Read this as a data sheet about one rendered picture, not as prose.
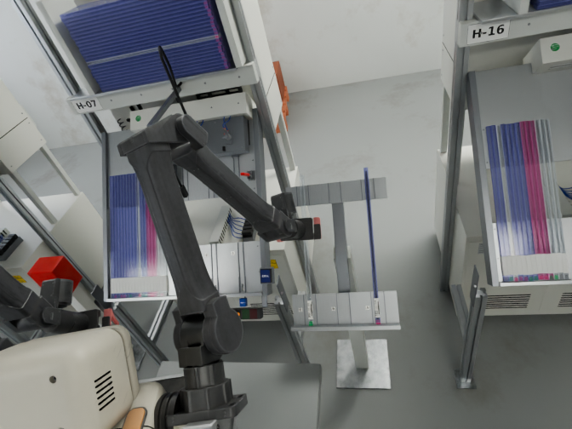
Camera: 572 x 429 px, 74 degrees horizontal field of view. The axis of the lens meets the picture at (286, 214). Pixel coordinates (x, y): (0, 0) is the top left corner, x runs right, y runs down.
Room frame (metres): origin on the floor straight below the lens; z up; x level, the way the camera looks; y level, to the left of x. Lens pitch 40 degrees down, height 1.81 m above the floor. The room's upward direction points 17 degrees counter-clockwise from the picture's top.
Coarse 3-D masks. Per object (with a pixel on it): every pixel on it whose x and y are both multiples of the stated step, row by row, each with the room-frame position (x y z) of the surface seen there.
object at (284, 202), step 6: (282, 192) 0.84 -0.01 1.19; (288, 192) 0.84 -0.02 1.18; (276, 198) 0.83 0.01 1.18; (282, 198) 0.82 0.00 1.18; (288, 198) 0.83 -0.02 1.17; (276, 204) 0.82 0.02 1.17; (282, 204) 0.81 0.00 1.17; (288, 204) 0.82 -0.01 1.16; (294, 204) 0.83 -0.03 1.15; (282, 210) 0.80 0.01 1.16; (288, 210) 0.81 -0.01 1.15; (294, 210) 0.81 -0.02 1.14; (288, 216) 0.78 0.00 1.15; (288, 222) 0.74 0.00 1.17; (294, 222) 0.76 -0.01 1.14; (288, 228) 0.72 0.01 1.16; (294, 228) 0.74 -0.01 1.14
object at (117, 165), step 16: (112, 144) 1.56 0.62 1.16; (112, 160) 1.51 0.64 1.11; (128, 160) 1.48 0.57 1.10; (224, 160) 1.31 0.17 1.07; (240, 160) 1.29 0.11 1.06; (192, 176) 1.32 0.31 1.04; (240, 176) 1.25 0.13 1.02; (192, 192) 1.28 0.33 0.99; (208, 192) 1.25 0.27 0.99; (256, 192) 1.18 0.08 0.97
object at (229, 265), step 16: (208, 256) 1.08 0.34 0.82; (224, 256) 1.06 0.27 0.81; (240, 256) 1.04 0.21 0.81; (256, 256) 1.01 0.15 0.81; (224, 272) 1.02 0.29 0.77; (240, 272) 0.99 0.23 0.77; (256, 272) 0.97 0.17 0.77; (224, 288) 0.98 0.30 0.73; (240, 288) 0.95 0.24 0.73; (256, 288) 0.93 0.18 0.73
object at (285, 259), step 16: (272, 176) 1.78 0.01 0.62; (288, 176) 1.74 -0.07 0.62; (272, 192) 1.63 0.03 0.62; (192, 208) 1.71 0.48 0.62; (208, 208) 1.67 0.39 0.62; (192, 224) 1.57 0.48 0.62; (208, 224) 1.53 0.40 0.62; (240, 224) 1.46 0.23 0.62; (208, 240) 1.41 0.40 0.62; (224, 240) 1.37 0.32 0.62; (240, 240) 1.34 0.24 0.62; (256, 240) 1.31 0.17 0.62; (272, 256) 1.22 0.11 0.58; (288, 256) 1.22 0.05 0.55; (288, 272) 1.20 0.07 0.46; (304, 272) 1.38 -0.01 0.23; (272, 288) 1.23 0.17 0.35; (288, 288) 1.21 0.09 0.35; (304, 288) 1.30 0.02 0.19; (256, 304) 1.27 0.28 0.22; (272, 304) 1.24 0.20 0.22; (256, 320) 1.28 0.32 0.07; (272, 320) 1.26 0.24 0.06
